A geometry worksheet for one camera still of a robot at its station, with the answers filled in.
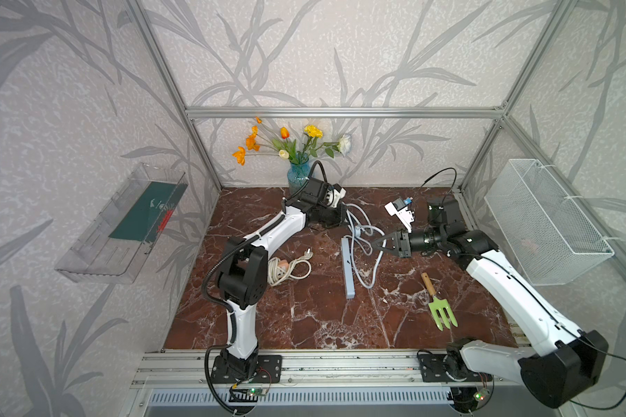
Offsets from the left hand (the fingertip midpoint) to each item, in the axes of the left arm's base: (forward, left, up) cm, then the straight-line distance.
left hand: (356, 221), depth 86 cm
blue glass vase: (+30, +23, -7) cm, 38 cm away
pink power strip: (-11, +25, -12) cm, 30 cm away
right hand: (-16, -2, +11) cm, 19 cm away
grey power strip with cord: (-13, +2, -15) cm, 20 cm away
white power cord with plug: (-15, +26, -11) cm, 32 cm away
